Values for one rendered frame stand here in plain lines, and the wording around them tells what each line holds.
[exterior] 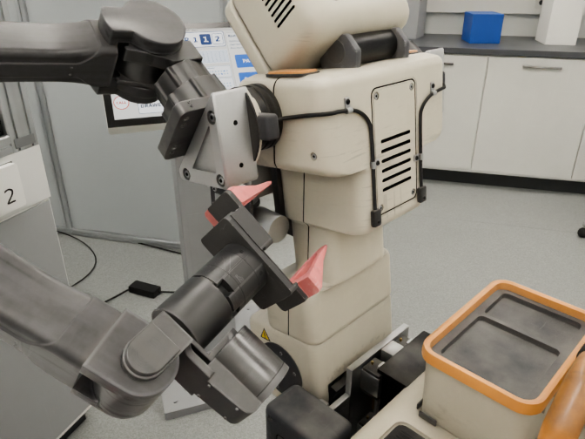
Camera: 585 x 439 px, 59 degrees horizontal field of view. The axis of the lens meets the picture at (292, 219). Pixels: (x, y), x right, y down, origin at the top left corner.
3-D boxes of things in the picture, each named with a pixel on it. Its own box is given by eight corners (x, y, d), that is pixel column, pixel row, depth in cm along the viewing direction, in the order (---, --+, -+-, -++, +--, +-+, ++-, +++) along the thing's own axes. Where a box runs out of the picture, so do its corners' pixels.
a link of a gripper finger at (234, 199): (281, 227, 62) (233, 273, 56) (242, 182, 62) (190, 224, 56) (312, 204, 57) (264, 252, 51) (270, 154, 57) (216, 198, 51)
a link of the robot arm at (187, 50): (209, 66, 64) (196, 97, 68) (167, 10, 66) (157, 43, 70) (144, 75, 58) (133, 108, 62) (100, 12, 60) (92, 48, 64)
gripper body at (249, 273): (272, 300, 57) (230, 346, 52) (210, 231, 57) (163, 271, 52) (303, 282, 52) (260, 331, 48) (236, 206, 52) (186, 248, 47)
